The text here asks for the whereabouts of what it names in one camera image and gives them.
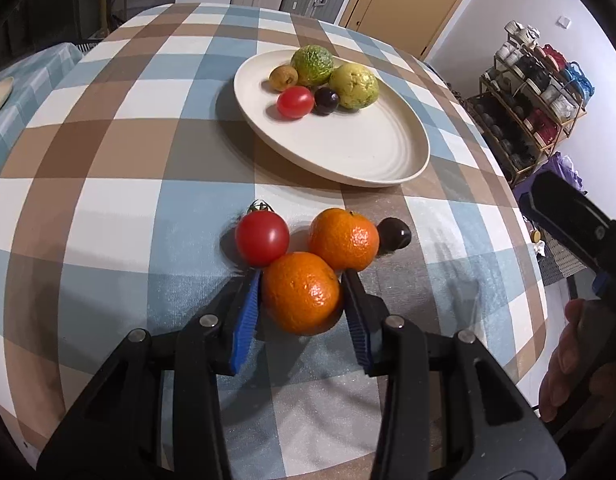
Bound person's right hand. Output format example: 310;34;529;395
538;297;616;423

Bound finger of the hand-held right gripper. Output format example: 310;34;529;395
520;170;616;281

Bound purple plastic bag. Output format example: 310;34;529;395
545;152;589;196

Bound wooden door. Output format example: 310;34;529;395
338;0;489;61

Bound brown blue checkered tablecloth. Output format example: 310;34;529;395
0;2;549;471

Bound orange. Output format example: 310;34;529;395
308;207;380;272
261;251;345;336

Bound dark plum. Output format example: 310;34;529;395
313;86;340;116
376;217;413;252

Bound wooden shoe rack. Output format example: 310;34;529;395
468;22;596;186

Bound red tomato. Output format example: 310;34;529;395
234;200;291;267
276;86;315;119

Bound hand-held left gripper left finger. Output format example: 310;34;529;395
35;270;263;480

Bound yellow bumpy citrus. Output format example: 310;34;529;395
329;62;380;110

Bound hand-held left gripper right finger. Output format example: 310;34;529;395
343;270;569;480

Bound green bumpy citrus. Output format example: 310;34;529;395
291;45;335;87

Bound pale blue checkered tablecloth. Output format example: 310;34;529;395
0;42;86;171

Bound rows of shelved shoes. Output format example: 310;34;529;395
470;20;596;181

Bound large cream plate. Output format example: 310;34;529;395
233;50;431;188

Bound grey woven mat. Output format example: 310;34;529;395
535;237;596;286

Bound brown kiwi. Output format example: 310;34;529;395
268;65;299;92

